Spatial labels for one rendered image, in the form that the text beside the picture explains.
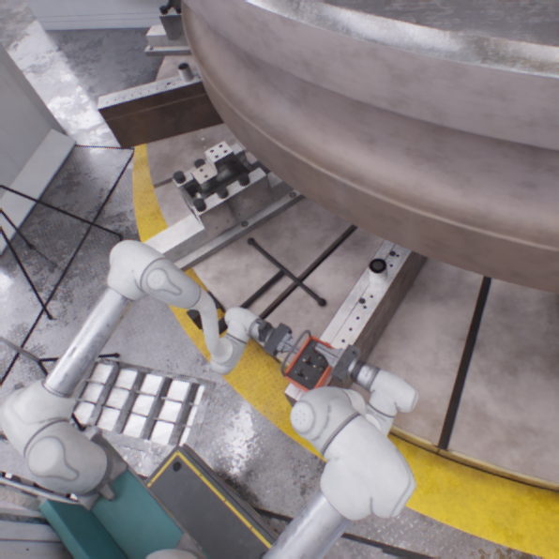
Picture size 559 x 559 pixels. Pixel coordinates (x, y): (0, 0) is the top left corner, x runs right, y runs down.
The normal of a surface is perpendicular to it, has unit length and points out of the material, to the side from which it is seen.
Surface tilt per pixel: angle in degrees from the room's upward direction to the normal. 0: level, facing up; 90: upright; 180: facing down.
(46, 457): 6
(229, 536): 0
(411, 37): 45
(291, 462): 0
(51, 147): 37
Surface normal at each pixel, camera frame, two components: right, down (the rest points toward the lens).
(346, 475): -0.50, -0.17
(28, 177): 0.44, -0.36
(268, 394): -0.16, -0.54
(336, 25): -0.56, 0.11
